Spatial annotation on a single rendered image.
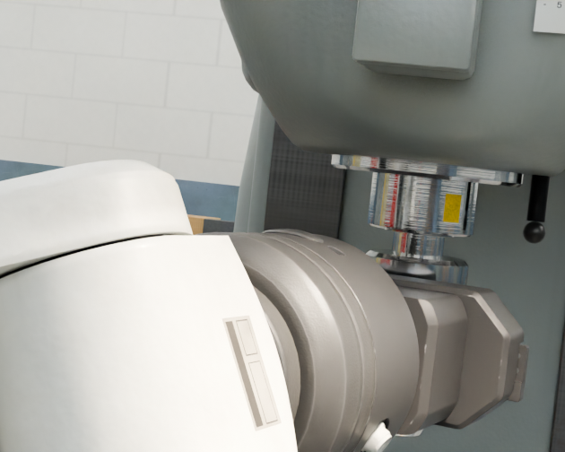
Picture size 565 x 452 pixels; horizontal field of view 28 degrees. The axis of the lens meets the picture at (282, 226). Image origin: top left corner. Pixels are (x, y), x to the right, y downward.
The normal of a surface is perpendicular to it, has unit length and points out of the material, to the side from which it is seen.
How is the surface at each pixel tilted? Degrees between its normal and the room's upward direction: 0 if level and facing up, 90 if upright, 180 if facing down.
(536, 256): 90
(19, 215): 72
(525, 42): 93
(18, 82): 90
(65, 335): 79
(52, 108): 90
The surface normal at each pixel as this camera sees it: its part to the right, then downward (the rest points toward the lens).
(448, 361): 0.89, 0.12
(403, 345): 0.89, -0.13
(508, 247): -0.20, 0.03
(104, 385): 0.11, -0.20
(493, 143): 0.12, 0.77
